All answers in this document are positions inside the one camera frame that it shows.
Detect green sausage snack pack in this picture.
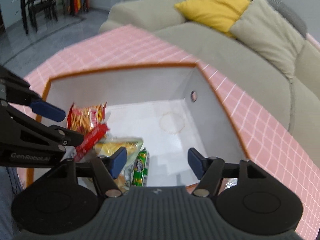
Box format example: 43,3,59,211
131,148,150,186

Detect potato stick snack bag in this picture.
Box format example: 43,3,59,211
93,137,143,193

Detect red fries snack bag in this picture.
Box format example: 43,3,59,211
67,102,107,135

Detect yellow cushion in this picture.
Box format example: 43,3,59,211
175,0,251,38

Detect beige cushion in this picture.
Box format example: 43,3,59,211
230,0,305,80

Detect black dining chairs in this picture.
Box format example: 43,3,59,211
20,0,57,35

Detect red snack bar packet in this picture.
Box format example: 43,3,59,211
74,124,109,162

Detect beige sofa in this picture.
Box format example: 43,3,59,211
100,0,319,163

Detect orange-rimmed white storage box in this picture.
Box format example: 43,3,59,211
42,64,246,186

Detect pink grid tablecloth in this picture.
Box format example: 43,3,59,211
25,25,319,239

